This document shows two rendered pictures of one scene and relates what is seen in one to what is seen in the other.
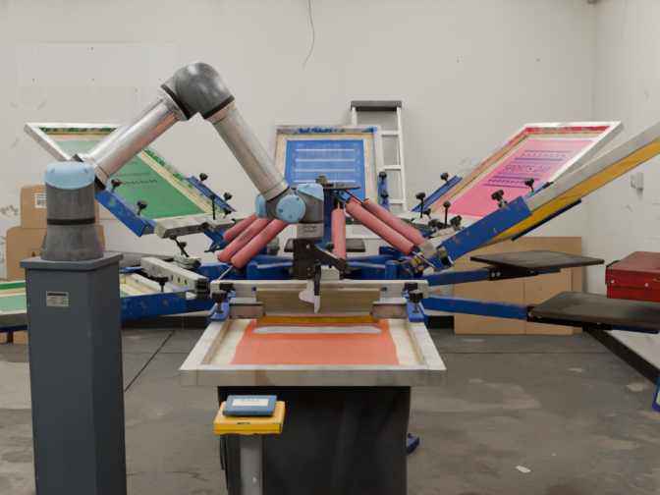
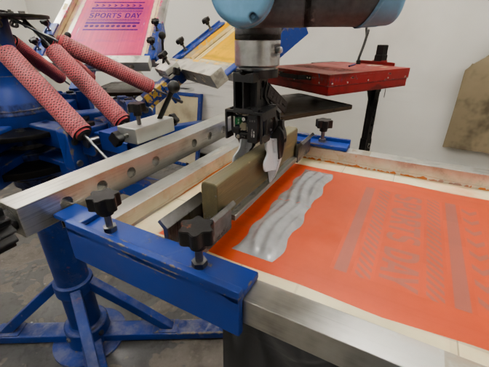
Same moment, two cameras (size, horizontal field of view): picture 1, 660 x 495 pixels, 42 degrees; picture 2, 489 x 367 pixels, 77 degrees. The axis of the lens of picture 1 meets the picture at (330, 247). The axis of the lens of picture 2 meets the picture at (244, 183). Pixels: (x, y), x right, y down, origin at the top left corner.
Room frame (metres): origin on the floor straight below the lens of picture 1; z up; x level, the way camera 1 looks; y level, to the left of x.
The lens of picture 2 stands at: (2.18, 0.55, 1.26)
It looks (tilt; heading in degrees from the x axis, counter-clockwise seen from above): 26 degrees down; 298
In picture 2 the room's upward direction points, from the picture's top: straight up
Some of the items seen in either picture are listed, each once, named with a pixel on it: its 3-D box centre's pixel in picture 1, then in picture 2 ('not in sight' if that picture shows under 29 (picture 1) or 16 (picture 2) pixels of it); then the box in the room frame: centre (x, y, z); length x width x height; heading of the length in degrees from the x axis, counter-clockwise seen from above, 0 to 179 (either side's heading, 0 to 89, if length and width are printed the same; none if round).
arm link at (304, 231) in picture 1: (310, 231); (258, 55); (2.41, 0.06, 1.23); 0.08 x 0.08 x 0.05
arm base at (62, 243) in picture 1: (72, 237); not in sight; (2.09, 0.64, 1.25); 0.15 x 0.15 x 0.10
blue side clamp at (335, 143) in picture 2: (412, 315); (292, 145); (2.44, -0.24, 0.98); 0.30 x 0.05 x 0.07; 0
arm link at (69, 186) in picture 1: (70, 190); not in sight; (2.10, 0.64, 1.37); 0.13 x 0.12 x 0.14; 17
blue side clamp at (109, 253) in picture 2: (223, 315); (153, 261); (2.45, 0.31, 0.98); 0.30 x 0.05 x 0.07; 0
